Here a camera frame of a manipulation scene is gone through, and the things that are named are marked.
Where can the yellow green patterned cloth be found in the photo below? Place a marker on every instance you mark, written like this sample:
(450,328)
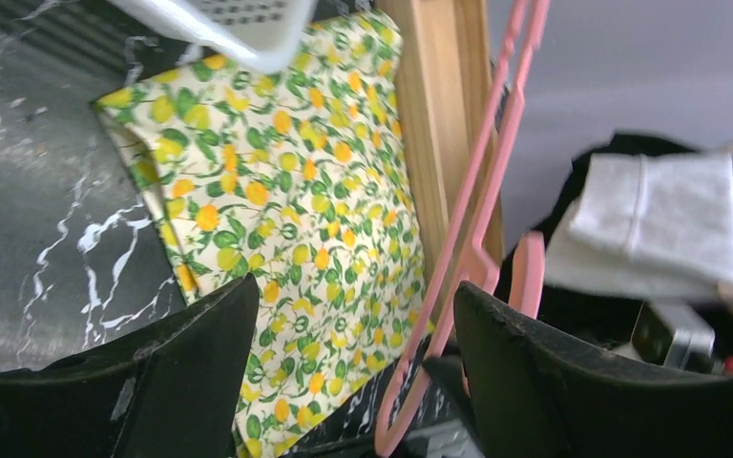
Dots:
(298,178)

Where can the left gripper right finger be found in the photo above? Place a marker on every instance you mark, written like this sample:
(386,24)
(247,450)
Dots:
(537,391)

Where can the wooden clothes rack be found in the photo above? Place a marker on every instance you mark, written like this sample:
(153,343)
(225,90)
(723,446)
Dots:
(442,85)

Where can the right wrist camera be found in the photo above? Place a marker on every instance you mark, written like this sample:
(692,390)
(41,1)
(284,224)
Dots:
(674,335)

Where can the white cloth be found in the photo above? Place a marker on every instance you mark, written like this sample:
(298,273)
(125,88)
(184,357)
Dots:
(648,228)

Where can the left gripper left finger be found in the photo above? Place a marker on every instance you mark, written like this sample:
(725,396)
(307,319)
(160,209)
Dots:
(169,389)

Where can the white plastic basket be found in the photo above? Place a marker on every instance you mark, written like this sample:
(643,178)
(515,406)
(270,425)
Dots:
(261,35)

